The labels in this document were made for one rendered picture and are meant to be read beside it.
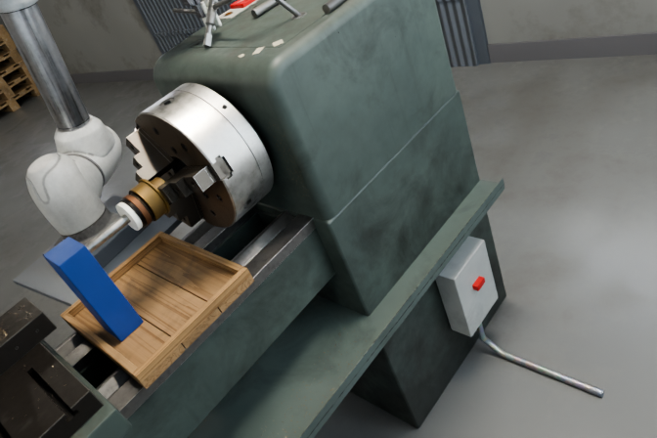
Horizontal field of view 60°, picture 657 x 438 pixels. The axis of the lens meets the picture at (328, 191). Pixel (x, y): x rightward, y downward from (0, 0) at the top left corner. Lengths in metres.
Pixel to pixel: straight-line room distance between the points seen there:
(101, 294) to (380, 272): 0.69
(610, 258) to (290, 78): 1.49
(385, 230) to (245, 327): 0.44
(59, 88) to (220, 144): 0.81
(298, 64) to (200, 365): 0.65
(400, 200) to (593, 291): 0.92
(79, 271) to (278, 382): 0.57
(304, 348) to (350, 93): 0.66
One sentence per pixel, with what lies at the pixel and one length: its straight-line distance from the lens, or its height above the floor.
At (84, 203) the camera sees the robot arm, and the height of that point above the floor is 0.93.
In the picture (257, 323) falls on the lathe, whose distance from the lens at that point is 1.31.
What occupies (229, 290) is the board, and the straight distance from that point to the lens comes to 1.21.
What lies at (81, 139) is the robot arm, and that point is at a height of 1.05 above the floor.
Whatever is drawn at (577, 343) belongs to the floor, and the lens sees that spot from 2.04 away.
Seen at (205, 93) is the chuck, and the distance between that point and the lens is 1.23.
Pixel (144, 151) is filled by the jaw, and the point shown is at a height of 1.16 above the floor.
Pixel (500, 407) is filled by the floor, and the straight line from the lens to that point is 1.93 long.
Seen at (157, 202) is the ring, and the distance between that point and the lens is 1.23.
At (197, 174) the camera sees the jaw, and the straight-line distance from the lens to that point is 1.16.
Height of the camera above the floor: 1.62
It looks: 33 degrees down
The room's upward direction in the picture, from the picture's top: 23 degrees counter-clockwise
